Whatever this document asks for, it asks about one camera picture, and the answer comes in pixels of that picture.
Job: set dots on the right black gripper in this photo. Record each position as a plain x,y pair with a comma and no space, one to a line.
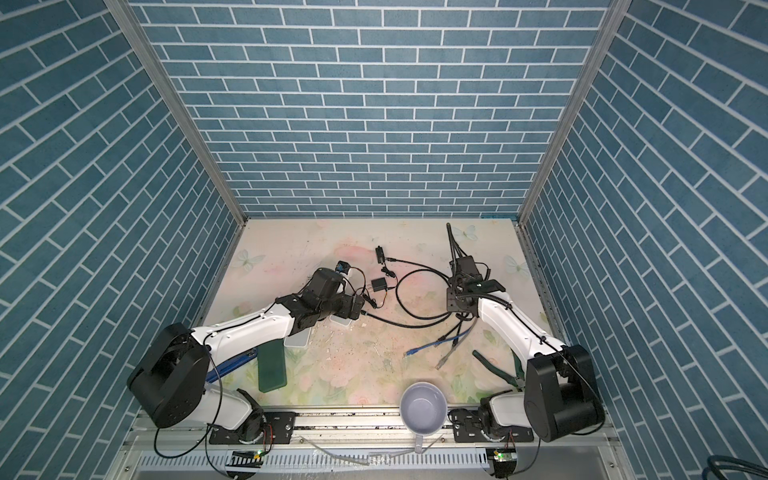
451,302

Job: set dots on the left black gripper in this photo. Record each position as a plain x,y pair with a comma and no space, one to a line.
347,310

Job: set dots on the black power adapter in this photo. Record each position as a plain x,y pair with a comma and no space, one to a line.
381,259
376,285

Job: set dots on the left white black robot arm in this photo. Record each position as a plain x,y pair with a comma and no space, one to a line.
180,377

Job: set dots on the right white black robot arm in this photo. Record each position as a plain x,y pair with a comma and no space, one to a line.
559,396

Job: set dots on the lavender mug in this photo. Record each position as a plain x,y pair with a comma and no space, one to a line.
423,409

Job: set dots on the green network switch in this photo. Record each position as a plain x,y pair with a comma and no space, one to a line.
271,366

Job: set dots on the green handled pliers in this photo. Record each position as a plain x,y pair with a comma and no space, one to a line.
516,379

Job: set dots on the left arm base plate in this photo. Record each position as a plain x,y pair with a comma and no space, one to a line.
276,427

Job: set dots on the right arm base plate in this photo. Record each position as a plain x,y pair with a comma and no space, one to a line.
469,426

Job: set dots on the aluminium frame rail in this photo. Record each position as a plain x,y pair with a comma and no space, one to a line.
363,443

